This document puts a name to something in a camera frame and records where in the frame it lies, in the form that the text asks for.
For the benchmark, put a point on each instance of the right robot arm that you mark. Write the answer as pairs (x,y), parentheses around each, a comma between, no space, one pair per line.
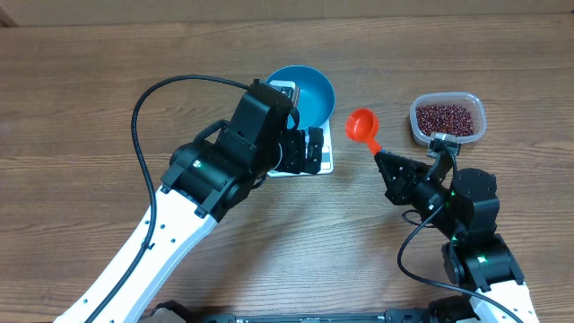
(484,276)

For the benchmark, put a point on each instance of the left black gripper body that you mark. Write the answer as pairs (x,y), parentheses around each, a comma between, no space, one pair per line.
(303,150)

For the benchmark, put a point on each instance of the white digital kitchen scale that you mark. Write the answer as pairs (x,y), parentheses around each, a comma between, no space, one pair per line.
(327,163)

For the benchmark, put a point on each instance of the blue metal bowl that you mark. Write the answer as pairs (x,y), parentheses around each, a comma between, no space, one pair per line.
(317,95)

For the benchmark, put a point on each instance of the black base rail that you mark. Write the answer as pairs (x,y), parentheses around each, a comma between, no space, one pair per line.
(174,312)

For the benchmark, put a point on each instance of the red beans in container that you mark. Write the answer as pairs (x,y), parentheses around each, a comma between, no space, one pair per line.
(450,119)

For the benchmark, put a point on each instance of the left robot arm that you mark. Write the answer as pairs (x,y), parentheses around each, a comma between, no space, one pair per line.
(206,178)

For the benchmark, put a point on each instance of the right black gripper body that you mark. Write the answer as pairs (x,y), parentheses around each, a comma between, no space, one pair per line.
(404,179)

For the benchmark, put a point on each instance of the clear plastic container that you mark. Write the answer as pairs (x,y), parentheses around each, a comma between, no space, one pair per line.
(465,99)

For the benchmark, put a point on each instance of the red scoop with blue handle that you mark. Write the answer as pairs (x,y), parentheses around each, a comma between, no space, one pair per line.
(362,126)

